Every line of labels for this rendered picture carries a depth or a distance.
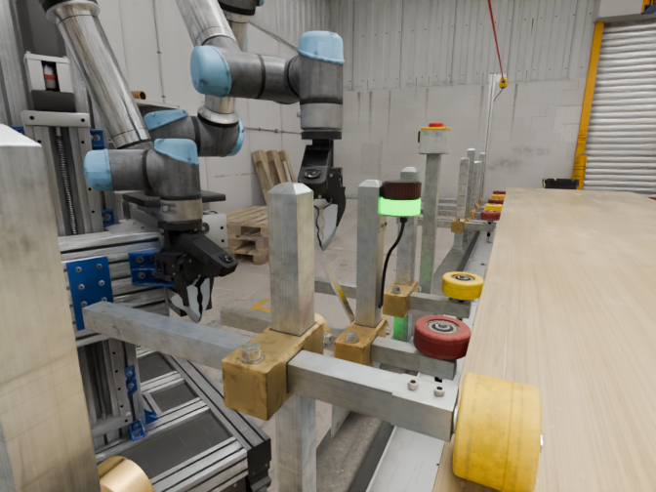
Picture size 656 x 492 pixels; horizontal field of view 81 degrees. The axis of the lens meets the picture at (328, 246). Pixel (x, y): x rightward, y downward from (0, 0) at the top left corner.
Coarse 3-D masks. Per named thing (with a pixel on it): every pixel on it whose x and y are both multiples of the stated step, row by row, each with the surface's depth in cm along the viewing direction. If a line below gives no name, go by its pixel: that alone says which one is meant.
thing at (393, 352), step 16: (224, 320) 74; (240, 320) 72; (256, 320) 70; (336, 336) 63; (384, 352) 60; (400, 352) 59; (416, 352) 58; (416, 368) 58; (432, 368) 57; (448, 368) 56
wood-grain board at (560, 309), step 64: (512, 192) 249; (576, 192) 249; (512, 256) 97; (576, 256) 97; (640, 256) 97; (512, 320) 60; (576, 320) 60; (640, 320) 60; (576, 384) 43; (640, 384) 43; (448, 448) 34; (576, 448) 34; (640, 448) 34
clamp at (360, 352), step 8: (384, 320) 67; (352, 328) 64; (360, 328) 64; (368, 328) 64; (376, 328) 64; (384, 328) 67; (344, 336) 61; (360, 336) 61; (368, 336) 61; (376, 336) 63; (384, 336) 67; (336, 344) 59; (344, 344) 59; (352, 344) 58; (360, 344) 58; (368, 344) 59; (336, 352) 60; (344, 352) 59; (352, 352) 58; (360, 352) 58; (368, 352) 60; (352, 360) 59; (360, 360) 58; (368, 360) 60
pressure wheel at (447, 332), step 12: (420, 324) 57; (432, 324) 58; (444, 324) 56; (456, 324) 57; (420, 336) 55; (432, 336) 53; (444, 336) 53; (456, 336) 53; (468, 336) 54; (420, 348) 55; (432, 348) 54; (444, 348) 53; (456, 348) 53
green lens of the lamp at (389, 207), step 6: (420, 198) 59; (384, 204) 58; (390, 204) 57; (396, 204) 57; (402, 204) 56; (408, 204) 56; (414, 204) 57; (420, 204) 58; (384, 210) 58; (390, 210) 57; (396, 210) 57; (402, 210) 57; (408, 210) 57; (414, 210) 57
